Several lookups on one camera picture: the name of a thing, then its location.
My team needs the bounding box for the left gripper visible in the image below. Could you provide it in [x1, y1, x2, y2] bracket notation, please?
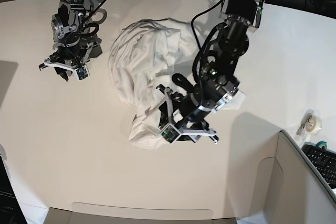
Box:
[156, 83, 218, 144]

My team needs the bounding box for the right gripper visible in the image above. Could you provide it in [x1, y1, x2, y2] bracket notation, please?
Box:
[38, 39, 102, 82]

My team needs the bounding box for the white printed t-shirt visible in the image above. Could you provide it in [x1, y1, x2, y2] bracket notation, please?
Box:
[108, 17, 247, 150]

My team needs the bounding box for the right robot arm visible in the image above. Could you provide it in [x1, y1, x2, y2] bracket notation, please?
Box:
[39, 0, 102, 81]

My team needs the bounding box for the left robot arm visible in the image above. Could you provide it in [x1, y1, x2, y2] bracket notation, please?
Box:
[157, 0, 265, 144]

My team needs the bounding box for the clear tape dispenser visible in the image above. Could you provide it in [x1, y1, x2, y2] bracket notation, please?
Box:
[296, 109, 322, 142]

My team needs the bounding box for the grey partition panel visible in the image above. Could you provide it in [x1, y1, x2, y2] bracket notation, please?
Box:
[44, 130, 335, 223]

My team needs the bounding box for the green tape roll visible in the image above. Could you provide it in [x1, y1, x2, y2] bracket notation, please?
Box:
[316, 141, 327, 150]

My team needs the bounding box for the black computer keyboard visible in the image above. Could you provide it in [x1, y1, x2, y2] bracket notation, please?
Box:
[301, 145, 336, 189]

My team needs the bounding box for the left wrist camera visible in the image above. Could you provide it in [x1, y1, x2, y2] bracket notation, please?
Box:
[160, 123, 182, 144]

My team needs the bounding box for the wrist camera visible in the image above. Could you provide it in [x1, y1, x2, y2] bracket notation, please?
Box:
[160, 123, 182, 144]
[73, 65, 90, 81]

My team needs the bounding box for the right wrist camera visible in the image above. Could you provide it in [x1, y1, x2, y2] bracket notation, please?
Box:
[73, 65, 90, 81]

